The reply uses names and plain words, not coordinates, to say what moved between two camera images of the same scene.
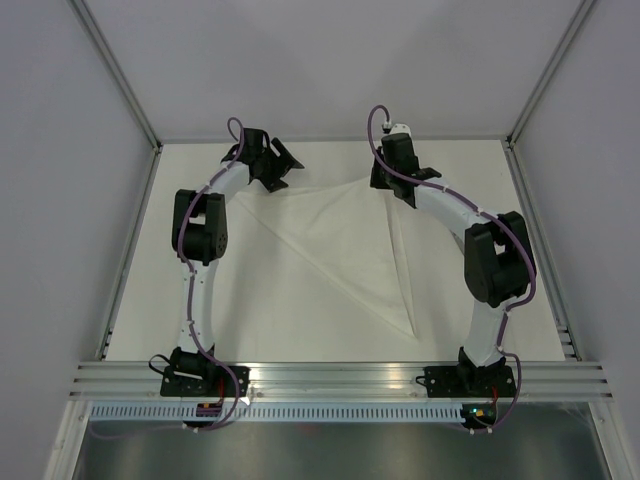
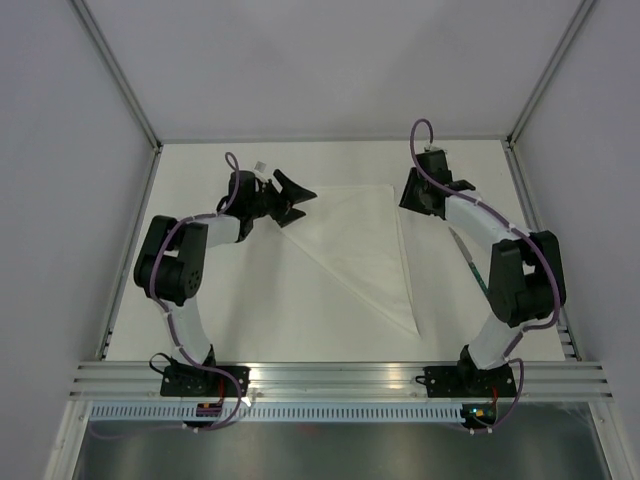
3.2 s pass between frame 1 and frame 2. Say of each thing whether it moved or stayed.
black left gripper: moved
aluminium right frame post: stayed
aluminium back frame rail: stayed
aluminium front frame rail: stayed
